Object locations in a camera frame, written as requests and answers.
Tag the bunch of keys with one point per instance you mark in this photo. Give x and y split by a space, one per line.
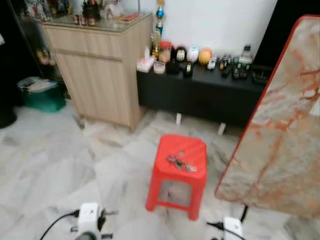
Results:
180 163

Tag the red plastic stool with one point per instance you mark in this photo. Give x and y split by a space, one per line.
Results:
187 147

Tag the green plastic bin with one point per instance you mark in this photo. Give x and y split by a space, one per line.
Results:
42 97

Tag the marble table with red edge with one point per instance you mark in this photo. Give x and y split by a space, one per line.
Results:
285 130

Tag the light wood cabinet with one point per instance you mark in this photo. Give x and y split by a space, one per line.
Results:
95 70

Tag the black low TV console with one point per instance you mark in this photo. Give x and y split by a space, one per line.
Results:
200 95

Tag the white tape roll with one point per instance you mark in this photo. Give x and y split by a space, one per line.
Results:
159 68

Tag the pink white tissue box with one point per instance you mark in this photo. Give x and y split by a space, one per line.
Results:
145 63

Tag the black pouch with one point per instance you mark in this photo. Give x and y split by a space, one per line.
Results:
173 68

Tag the black tape dispenser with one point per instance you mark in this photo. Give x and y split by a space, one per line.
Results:
187 70

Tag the red-lidded glass jar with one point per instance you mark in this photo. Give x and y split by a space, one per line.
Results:
165 52

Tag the small gold trophy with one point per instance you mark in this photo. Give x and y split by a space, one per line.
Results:
155 46

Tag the black round plush toy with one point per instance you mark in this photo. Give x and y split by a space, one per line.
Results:
180 54

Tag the dark glass display cabinet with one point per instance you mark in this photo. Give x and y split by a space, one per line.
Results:
25 50

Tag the white round plush toy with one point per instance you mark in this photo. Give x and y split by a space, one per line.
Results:
193 54

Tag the small white animal figurine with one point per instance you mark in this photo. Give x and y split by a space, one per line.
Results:
212 64

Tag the small red cup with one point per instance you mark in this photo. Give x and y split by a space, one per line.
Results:
92 21
77 20
84 21

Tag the flat red box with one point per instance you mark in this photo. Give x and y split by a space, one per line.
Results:
130 17

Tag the black cast-iron teapot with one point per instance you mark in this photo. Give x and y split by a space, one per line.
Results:
91 10

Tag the white porcelain figurine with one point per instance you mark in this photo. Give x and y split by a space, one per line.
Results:
114 8

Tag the blue and gold trophy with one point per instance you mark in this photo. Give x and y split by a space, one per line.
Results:
160 12

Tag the black television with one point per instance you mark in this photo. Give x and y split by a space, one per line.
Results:
272 35

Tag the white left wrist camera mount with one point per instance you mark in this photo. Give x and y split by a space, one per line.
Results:
89 217

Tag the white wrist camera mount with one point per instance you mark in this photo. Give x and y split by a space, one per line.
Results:
89 217
233 229

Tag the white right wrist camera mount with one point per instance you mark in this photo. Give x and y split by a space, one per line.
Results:
233 229

